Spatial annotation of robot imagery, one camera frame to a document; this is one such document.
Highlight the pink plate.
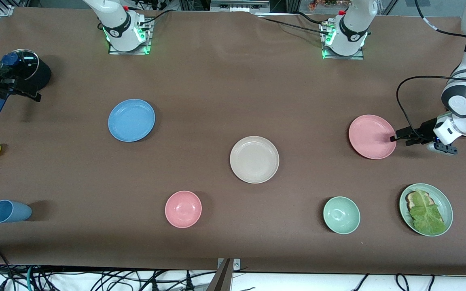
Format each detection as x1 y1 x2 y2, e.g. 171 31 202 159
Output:
348 114 398 160

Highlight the blue plate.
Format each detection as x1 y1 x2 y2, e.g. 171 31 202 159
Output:
108 99 156 143

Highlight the dark blue saucepan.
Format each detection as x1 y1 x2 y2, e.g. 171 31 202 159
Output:
0 48 52 120

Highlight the glass lid blue knob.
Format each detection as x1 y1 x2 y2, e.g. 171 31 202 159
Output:
0 49 40 79

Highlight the toasted bread slice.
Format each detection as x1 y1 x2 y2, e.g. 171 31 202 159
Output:
405 191 434 213

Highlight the green plate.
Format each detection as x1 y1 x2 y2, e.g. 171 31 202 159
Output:
399 183 454 237

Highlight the green lettuce leaf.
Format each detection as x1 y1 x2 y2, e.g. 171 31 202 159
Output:
409 189 447 236

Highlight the green bowl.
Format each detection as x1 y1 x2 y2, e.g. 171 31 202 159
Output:
323 196 361 235

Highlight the blue cup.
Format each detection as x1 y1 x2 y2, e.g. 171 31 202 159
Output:
0 200 32 224

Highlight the colourful flower bunch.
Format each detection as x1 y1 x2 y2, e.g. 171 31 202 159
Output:
307 0 353 11

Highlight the beige plate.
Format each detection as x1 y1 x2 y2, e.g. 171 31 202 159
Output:
229 136 280 184

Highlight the pink bowl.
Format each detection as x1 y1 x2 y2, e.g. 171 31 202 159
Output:
165 190 203 229

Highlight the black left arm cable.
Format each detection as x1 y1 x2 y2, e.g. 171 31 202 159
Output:
396 75 466 132

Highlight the aluminium frame profile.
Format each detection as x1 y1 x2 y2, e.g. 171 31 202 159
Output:
0 3 16 46

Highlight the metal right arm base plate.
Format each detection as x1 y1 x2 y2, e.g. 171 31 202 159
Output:
108 17 153 55

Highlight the black table cable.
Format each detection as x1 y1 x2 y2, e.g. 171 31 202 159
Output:
138 9 179 27
296 11 324 25
256 15 326 36

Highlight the grey metal bracket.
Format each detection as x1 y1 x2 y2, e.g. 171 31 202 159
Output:
210 0 270 13

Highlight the small silver bracket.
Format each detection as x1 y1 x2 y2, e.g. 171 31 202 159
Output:
217 258 241 270

